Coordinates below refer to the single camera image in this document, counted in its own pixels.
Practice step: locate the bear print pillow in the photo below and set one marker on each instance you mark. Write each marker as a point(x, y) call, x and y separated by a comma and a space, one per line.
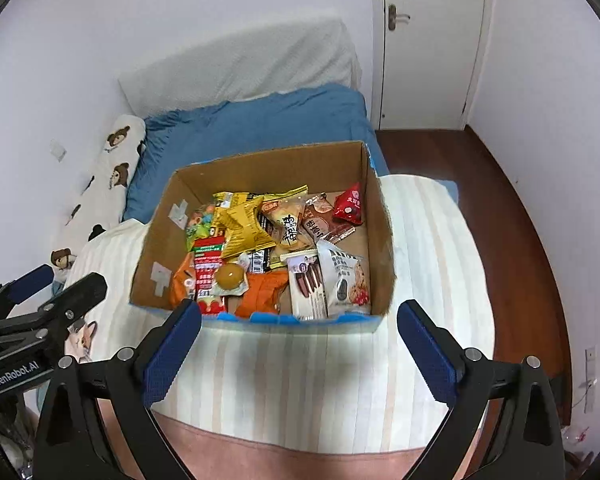
point(105, 180)

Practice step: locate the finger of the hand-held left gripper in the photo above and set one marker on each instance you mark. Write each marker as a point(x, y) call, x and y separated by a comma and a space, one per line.
point(82, 290)
point(30, 282)

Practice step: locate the colourful candy packet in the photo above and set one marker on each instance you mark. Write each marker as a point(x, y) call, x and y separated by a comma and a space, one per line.
point(202, 225)

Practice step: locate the orange crinkled chip packet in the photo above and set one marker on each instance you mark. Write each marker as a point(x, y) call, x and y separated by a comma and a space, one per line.
point(260, 295)

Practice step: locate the white door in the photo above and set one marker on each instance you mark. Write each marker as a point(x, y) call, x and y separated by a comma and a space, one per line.
point(430, 45)

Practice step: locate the long red snack packet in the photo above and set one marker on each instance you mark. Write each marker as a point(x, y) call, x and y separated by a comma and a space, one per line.
point(206, 270)

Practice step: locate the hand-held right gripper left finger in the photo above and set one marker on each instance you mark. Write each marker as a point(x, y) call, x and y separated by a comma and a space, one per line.
point(172, 350)

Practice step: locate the long yellow snack packet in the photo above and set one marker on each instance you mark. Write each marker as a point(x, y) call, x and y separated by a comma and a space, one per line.
point(230, 199)

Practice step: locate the blue blanket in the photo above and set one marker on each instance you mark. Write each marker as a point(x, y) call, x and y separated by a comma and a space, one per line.
point(260, 130)

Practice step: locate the small red snack packet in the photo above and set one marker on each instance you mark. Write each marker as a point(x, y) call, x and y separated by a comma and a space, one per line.
point(349, 205)

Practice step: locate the clear yellow biscuit packet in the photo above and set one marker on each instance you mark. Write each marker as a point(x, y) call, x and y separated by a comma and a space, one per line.
point(290, 220)

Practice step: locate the orange snack packet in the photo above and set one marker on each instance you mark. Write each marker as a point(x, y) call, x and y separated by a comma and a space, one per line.
point(182, 282)

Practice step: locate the black snack packet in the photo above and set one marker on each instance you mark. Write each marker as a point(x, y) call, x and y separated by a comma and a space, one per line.
point(259, 261)

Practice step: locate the striped cream blanket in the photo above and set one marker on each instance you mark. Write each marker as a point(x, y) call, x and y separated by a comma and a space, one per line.
point(290, 380)

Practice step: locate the cat print cushion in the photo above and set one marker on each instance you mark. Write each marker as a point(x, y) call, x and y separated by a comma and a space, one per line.
point(82, 342)

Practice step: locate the round yellow pastry packet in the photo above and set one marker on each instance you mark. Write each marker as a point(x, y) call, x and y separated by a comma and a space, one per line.
point(230, 277)

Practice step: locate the white cracker packet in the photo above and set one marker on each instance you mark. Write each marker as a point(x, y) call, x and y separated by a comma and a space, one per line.
point(345, 280)

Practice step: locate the white wall socket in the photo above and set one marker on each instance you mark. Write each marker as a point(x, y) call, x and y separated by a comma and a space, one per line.
point(58, 150)

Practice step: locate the white chocolate biscuit packet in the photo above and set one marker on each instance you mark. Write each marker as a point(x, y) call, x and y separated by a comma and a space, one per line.
point(307, 285)

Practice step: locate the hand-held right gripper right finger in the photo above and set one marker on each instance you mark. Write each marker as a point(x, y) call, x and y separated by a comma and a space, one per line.
point(427, 352)

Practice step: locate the gold zigzag snack packet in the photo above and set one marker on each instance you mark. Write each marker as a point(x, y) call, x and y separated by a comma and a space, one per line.
point(242, 227)

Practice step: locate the white covered pillow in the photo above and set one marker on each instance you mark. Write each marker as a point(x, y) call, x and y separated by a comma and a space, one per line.
point(240, 60)

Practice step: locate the brown cardboard box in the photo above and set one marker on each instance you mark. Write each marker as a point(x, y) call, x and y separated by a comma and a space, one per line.
point(370, 240)

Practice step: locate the brown red biscuit packet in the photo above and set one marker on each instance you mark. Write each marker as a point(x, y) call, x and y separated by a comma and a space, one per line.
point(325, 222)

